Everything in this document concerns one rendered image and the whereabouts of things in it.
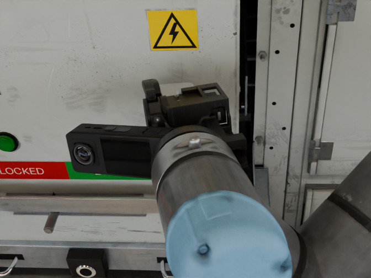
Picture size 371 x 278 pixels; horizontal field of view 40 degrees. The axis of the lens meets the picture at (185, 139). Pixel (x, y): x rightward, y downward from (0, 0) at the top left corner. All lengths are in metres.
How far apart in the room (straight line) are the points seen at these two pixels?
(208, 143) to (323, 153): 0.64
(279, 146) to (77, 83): 0.51
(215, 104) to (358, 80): 0.47
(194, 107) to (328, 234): 0.18
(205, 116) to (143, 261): 0.42
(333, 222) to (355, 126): 0.62
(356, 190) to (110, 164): 0.23
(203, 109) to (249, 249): 0.22
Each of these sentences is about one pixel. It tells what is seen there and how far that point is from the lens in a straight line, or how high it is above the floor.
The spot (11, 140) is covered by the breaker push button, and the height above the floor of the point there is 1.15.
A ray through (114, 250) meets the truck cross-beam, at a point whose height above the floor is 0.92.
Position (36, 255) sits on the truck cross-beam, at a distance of 0.91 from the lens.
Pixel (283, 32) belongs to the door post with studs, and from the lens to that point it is 0.90.
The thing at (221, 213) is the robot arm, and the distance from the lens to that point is 0.32.
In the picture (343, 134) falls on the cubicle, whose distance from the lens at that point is 1.02.
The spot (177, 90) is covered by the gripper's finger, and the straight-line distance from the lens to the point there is 0.58.
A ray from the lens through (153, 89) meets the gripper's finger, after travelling 0.52.
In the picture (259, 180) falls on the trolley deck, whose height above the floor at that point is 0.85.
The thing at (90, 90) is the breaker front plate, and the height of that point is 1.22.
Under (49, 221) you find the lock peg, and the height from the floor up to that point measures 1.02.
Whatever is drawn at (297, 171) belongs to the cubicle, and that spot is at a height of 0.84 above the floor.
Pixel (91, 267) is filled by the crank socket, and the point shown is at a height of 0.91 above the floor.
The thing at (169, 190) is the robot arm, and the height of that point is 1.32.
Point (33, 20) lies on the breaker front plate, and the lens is 0.63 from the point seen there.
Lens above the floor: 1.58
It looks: 40 degrees down
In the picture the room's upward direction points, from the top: 4 degrees counter-clockwise
